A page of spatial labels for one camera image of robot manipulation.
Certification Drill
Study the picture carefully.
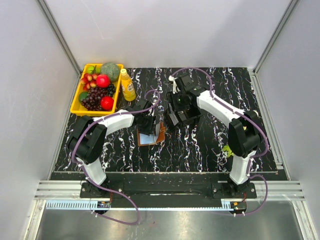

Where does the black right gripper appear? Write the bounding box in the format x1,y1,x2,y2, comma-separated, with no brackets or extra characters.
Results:
165,90,190,115

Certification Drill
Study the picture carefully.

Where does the brown leather card holder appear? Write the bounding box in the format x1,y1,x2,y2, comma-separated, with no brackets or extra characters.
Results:
137,121,166,147

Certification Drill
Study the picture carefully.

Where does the black plastic card box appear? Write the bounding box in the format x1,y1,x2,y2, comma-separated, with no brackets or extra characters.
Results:
163,103,202,130

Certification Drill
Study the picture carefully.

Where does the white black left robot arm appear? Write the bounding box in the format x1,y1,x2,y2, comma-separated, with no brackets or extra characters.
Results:
66,99,156,198

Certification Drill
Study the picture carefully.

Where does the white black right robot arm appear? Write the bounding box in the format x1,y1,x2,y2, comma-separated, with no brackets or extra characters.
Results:
164,74,267,198

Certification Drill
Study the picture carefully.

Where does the yellow juice bottle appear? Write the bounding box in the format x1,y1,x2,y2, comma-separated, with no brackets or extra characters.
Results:
120,68,136,102

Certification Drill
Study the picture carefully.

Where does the red pomegranate lower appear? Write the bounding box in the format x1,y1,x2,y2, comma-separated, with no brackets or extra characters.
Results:
100,96,114,111

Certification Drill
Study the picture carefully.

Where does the red pomegranate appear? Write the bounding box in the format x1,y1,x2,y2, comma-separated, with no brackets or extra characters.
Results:
100,96,114,111
96,74,111,88

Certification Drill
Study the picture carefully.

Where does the black grape bunch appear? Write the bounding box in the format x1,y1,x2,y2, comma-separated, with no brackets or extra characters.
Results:
106,83,117,98

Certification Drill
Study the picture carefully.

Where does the dark purple grape bunch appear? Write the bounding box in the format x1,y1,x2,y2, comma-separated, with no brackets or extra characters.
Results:
80,86,107,111

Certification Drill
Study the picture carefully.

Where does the red pomegranate upper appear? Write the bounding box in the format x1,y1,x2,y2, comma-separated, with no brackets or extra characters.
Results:
96,74,111,88

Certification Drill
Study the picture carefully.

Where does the green melon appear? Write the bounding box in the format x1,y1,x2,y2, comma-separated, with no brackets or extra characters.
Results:
100,62,121,83

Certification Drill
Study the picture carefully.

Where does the green lime fruit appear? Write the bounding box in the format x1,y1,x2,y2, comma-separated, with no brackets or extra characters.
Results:
78,91,89,103

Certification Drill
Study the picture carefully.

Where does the yellow plastic fruit tray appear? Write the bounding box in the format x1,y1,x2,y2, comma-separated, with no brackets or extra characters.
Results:
70,63,121,117

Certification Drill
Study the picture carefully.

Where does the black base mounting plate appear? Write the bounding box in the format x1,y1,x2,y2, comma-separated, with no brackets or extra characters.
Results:
80,172,257,210

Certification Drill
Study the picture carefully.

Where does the small red fruit cluster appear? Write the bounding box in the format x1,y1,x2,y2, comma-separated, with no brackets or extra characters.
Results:
80,73,98,92

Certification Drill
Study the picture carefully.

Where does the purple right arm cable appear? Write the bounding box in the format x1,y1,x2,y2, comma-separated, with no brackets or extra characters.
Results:
168,66,270,217

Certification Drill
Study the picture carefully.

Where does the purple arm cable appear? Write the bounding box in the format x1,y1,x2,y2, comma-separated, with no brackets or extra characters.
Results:
168,66,270,217
71,89,162,226

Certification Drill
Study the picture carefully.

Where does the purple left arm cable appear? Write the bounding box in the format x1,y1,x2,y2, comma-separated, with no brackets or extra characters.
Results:
71,89,162,226

